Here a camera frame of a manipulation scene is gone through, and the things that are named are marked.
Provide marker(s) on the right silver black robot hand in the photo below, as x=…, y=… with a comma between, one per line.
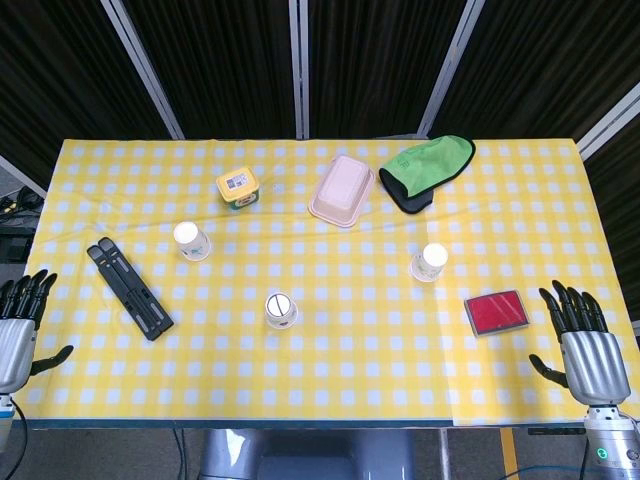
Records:
x=595, y=360

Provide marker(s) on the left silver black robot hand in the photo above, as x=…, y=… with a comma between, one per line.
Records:
x=15, y=345

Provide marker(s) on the paper cup green leaf print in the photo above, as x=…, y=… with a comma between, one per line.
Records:
x=429, y=261

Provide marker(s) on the paper cup blue flower print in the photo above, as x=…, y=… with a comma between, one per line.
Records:
x=192, y=242

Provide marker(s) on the grey robot base column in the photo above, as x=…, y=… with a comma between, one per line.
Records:
x=310, y=455

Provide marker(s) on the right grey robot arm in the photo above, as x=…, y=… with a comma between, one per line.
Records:
x=612, y=445

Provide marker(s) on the paper cup purple print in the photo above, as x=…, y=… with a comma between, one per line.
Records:
x=281, y=310

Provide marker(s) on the black flat bar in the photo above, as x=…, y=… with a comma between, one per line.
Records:
x=555, y=430

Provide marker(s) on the red flat card box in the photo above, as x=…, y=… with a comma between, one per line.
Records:
x=496, y=312

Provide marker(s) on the black folding stand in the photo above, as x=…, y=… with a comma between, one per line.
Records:
x=127, y=287

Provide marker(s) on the green black cleaning mitt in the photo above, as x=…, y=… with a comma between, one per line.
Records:
x=425, y=167

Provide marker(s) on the yellow green food tub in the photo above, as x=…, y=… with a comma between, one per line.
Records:
x=237, y=187

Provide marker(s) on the yellow white checked tablecloth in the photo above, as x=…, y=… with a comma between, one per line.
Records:
x=320, y=360

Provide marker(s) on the pink plastic tray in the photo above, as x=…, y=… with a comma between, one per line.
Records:
x=340, y=192

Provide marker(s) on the grey partition frame post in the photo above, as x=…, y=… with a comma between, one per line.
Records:
x=610, y=122
x=299, y=70
x=22, y=175
x=145, y=70
x=446, y=70

